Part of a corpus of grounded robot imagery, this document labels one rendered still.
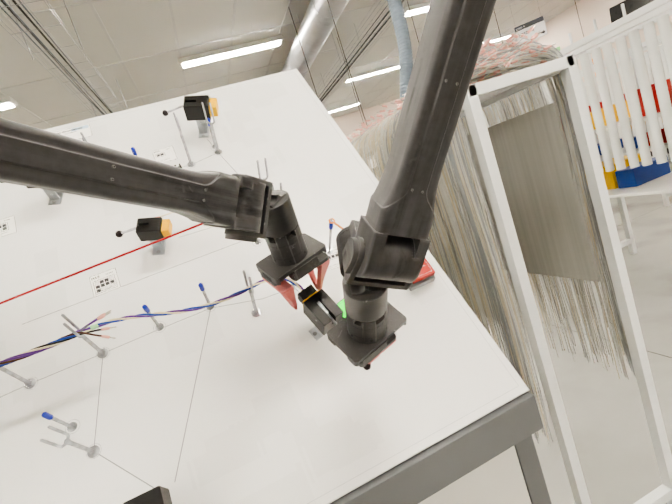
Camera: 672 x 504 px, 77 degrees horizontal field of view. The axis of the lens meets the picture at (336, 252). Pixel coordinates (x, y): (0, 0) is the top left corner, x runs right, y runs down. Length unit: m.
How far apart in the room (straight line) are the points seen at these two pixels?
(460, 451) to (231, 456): 0.36
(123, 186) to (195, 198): 0.08
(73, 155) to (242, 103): 0.83
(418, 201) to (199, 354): 0.50
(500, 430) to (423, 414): 0.13
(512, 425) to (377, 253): 0.46
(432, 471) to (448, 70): 0.58
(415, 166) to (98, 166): 0.30
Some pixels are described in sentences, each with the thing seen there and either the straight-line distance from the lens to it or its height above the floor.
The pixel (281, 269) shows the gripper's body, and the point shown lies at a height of 1.21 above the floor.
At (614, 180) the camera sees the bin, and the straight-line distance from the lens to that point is 3.75.
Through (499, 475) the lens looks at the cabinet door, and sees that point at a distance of 0.90.
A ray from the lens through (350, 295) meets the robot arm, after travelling 0.52.
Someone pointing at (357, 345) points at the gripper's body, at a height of 1.09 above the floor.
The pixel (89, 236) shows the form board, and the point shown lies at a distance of 1.00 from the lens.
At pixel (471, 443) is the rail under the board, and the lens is 0.78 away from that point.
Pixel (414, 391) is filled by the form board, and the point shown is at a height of 0.94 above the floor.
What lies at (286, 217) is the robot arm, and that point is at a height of 1.29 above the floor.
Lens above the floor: 1.30
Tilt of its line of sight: 8 degrees down
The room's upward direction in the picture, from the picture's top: 19 degrees counter-clockwise
